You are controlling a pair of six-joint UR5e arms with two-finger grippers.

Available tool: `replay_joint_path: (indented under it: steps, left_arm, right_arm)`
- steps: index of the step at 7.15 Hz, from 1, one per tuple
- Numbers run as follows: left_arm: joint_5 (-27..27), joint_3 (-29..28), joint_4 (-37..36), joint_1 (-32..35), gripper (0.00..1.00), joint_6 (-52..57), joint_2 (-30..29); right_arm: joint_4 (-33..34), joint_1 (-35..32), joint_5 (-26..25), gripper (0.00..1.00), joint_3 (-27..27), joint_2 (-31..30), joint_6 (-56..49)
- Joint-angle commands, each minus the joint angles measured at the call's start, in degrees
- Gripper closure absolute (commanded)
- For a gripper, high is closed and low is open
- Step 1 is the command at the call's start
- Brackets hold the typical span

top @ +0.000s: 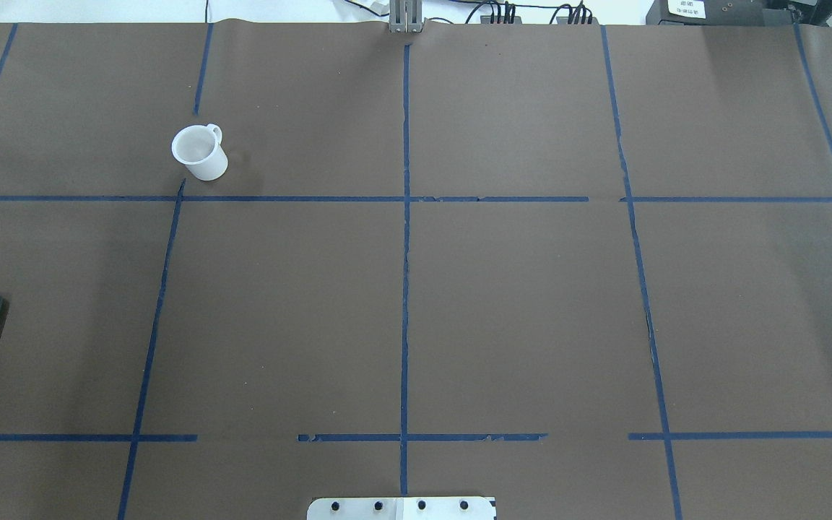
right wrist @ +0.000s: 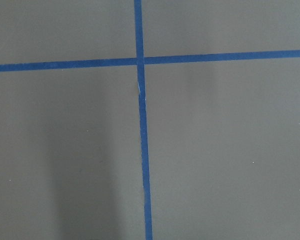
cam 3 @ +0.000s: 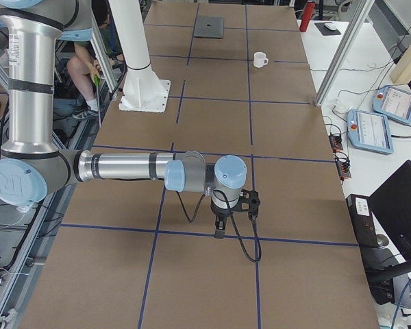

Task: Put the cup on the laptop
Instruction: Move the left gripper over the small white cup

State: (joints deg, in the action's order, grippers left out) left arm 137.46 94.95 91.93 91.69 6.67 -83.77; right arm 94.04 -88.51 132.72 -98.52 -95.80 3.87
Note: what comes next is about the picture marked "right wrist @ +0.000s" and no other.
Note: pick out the brown paper table cover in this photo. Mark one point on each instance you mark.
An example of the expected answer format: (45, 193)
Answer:
(223, 136)

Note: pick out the blue tape vertical strip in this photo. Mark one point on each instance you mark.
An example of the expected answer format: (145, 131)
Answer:
(140, 65)

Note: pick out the blue tape horizontal strip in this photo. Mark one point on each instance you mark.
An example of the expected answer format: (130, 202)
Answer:
(150, 60)

